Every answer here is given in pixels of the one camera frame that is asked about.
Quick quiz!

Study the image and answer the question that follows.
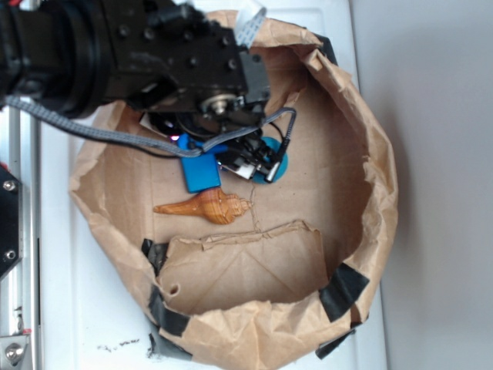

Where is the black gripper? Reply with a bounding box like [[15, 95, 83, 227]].
[[111, 1, 270, 156]]

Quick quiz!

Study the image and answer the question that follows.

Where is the blue rectangular block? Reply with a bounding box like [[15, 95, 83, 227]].
[[181, 154, 221, 193]]

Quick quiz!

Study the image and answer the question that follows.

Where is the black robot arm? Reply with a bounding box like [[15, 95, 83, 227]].
[[1, 1, 270, 158]]

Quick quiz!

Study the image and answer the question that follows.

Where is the orange conch seashell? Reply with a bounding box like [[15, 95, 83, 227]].
[[153, 187, 252, 225]]

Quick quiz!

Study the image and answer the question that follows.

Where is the blue ball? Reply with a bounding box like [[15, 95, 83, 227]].
[[252, 136, 289, 184]]

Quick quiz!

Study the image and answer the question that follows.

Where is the brown paper bag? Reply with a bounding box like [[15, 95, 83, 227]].
[[69, 19, 398, 369]]

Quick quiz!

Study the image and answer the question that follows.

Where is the white plastic tray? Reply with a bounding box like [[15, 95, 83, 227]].
[[39, 1, 389, 369]]

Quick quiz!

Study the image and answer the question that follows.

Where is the white flat ribbon cable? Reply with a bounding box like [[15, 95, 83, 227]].
[[233, 0, 268, 48]]

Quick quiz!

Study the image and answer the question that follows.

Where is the aluminium frame rail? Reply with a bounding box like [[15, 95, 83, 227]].
[[1, 108, 42, 369]]

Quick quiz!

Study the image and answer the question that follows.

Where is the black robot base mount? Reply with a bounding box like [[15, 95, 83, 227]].
[[0, 162, 22, 281]]

